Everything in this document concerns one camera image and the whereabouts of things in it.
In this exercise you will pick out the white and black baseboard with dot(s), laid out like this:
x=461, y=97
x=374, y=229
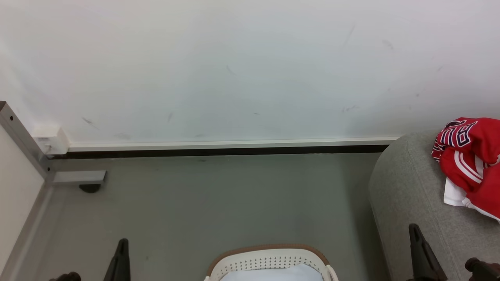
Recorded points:
x=234, y=147

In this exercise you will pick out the light blue clothing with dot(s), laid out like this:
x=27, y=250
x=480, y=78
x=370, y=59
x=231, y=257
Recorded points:
x=273, y=274

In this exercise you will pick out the red sports jersey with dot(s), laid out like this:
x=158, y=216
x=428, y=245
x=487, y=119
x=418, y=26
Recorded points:
x=480, y=156

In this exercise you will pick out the white laundry basket brown rim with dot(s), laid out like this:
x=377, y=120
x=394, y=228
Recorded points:
x=265, y=258

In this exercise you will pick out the grey metal partition foot bar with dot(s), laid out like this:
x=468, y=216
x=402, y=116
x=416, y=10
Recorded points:
x=78, y=177

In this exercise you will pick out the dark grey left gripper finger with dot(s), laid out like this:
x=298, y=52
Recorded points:
x=119, y=265
x=66, y=277

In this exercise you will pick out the light grey fabric sofa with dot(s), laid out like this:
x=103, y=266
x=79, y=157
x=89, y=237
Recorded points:
x=406, y=195

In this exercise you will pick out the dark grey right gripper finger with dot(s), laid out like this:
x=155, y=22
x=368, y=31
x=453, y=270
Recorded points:
x=484, y=271
x=424, y=257

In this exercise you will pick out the white wall power box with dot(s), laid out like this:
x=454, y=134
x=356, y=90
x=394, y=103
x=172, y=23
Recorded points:
x=52, y=140

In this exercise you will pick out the black partition foot pad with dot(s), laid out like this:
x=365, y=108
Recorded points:
x=90, y=188

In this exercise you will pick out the grey framed white partition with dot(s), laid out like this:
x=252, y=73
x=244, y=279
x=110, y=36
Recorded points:
x=21, y=140

